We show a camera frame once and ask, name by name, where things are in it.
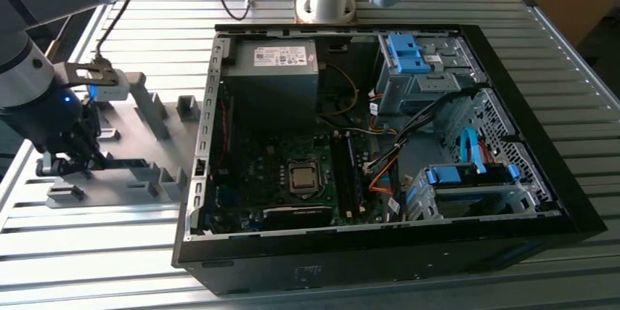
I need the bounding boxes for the yellow wire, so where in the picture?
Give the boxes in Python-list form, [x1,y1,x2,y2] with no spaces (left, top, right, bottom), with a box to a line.
[319,65,360,117]

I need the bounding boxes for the black RAM slot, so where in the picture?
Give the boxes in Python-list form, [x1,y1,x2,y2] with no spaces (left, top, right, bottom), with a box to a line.
[335,130,354,216]

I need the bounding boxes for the grey plastic parts rack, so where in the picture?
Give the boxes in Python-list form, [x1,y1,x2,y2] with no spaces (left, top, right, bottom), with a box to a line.
[44,71,203,209]

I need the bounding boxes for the black graphics card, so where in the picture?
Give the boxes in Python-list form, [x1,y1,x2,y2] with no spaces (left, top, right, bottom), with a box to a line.
[260,205,335,231]

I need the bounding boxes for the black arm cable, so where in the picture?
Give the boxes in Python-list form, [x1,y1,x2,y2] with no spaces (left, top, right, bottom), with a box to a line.
[94,0,135,68]

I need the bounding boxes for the orange flat data wire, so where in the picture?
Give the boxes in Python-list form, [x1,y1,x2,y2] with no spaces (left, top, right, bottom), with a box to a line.
[476,141,498,164]

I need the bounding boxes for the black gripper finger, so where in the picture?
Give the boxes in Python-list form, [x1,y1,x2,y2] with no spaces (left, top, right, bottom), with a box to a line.
[80,101,108,171]
[38,149,102,177]

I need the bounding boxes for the red wire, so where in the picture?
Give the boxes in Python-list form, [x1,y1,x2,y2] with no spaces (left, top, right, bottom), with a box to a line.
[220,101,232,158]

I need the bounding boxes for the hard disk in blue carrier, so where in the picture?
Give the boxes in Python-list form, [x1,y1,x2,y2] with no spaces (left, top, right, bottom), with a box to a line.
[426,163,523,189]

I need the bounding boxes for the grey metal drive cage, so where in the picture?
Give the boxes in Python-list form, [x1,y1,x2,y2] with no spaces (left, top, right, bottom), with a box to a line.
[375,32,488,117]

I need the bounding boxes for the multicoloured power wires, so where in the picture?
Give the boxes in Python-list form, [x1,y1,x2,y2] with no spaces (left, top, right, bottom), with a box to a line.
[339,125,403,137]

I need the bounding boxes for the blue plastic drive carrier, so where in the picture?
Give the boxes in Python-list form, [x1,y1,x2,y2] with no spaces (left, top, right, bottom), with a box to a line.
[387,33,435,75]

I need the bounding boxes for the black cable bundle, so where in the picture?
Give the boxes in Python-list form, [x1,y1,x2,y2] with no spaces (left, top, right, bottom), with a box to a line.
[387,95,466,151]

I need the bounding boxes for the green motherboard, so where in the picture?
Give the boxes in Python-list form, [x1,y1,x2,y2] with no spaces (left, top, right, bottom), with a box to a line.
[207,131,388,233]

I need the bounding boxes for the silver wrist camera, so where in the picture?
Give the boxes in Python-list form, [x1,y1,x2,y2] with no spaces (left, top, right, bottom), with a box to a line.
[52,62,132,103]

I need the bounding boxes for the black open PC case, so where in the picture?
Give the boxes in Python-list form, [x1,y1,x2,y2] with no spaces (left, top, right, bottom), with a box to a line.
[172,23,608,295]

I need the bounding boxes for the grey power supply unit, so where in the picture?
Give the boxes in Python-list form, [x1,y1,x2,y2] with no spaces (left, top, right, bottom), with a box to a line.
[222,39,320,129]

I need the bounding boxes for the silver CPU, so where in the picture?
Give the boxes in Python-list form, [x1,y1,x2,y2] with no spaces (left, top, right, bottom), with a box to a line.
[292,168,319,187]

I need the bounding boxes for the metal socket cover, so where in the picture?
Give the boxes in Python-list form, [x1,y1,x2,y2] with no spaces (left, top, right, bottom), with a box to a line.
[288,160,324,197]

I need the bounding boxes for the grey metal disk bay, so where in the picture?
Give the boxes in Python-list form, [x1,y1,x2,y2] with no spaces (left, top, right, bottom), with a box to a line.
[404,163,556,222]

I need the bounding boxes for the blue flat data wire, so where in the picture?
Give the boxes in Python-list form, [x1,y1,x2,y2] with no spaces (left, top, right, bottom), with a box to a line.
[459,126,488,175]

